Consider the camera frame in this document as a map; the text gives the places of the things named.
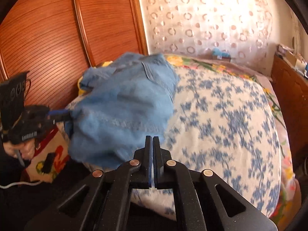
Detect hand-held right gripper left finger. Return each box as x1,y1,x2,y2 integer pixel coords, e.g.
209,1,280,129
24,135,153,231

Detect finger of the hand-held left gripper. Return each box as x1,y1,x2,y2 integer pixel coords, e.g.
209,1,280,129
47,109,71,116
49,115,73,124

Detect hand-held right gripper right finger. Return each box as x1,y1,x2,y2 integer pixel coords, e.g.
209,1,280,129
153,136,277,231

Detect blue denim pants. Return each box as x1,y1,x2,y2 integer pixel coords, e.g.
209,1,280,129
78,52,180,97
65,77,175,170

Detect person's left hand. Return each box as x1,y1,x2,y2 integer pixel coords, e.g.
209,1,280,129
3,141,37,162

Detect patterned floor rug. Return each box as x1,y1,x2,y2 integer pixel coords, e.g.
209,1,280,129
23,125,72,184

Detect wooden louvred wardrobe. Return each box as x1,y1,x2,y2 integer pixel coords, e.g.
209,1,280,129
0,0,149,119

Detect white blue-floral bedsheet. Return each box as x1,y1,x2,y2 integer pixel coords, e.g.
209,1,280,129
65,66,282,222

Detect small cardboard box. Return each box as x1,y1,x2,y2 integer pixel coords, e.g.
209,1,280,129
213,54,232,62

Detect wooden cabinet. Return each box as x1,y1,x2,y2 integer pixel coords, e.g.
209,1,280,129
271,54,308,164

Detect sheer circle-pattern curtain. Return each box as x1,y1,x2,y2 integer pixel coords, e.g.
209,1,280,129
137,0,275,66

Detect open cardboard box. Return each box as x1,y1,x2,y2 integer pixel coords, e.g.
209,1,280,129
285,50,298,66

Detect pile of papers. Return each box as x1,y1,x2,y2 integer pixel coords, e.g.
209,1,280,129
277,44,294,56

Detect white cable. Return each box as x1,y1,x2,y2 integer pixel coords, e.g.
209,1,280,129
0,180,42,189

